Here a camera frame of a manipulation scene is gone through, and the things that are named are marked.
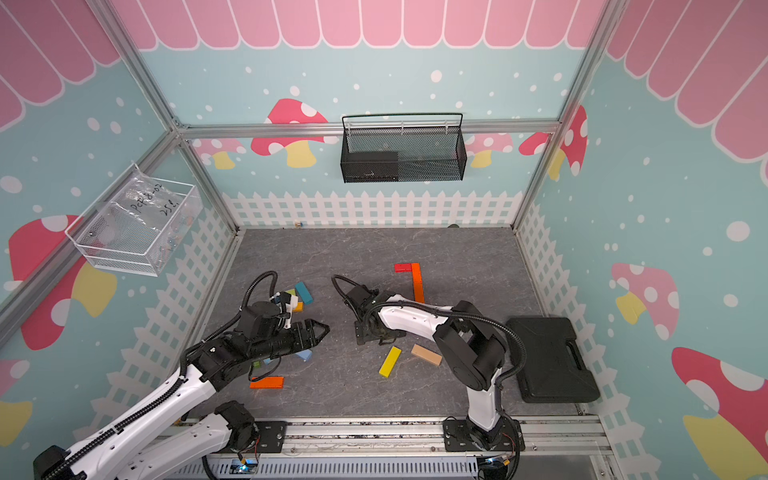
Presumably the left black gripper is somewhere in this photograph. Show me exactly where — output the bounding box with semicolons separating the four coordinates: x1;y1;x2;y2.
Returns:
251;318;330;362

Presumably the orange block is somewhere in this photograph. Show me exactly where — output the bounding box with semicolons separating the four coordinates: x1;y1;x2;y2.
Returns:
413;280;425;303
410;263;423;284
249;376;285;390

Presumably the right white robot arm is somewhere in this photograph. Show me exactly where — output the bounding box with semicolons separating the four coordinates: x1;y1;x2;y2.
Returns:
331;275;528;456

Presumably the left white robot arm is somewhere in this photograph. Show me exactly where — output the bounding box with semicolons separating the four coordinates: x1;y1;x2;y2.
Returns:
33;271;330;479

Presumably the light blue short block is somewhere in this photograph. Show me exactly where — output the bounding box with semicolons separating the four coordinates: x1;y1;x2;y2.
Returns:
296;349;313;362

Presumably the teal block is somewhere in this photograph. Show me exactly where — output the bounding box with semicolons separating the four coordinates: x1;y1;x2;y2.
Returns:
295;282;314;304

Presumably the yellow long block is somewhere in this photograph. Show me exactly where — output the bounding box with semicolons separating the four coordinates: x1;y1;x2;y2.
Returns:
379;347;402;378

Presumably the natural wood block right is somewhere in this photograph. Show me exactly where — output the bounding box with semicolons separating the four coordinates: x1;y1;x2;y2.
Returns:
411;345;443;366

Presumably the orange block front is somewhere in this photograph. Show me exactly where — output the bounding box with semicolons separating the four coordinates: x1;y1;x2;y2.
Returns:
249;376;285;390

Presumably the black box in basket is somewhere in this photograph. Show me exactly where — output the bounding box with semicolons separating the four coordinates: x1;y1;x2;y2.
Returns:
341;151;399;183

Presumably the clear plastic bag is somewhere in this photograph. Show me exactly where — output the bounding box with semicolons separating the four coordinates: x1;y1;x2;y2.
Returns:
94;172;183;244

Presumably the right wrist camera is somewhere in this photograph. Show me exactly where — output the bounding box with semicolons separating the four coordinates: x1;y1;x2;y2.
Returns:
346;285;379;315

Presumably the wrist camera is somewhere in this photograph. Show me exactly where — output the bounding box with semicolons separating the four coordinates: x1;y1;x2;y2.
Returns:
236;291;299;341
346;285;379;315

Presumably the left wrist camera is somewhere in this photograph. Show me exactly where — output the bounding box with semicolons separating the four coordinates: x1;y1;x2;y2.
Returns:
236;291;299;341

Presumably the black wire basket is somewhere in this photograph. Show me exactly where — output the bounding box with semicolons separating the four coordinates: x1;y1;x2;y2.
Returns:
341;112;468;183

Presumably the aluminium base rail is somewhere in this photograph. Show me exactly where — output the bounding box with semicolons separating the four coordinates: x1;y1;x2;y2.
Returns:
208;416;623;479

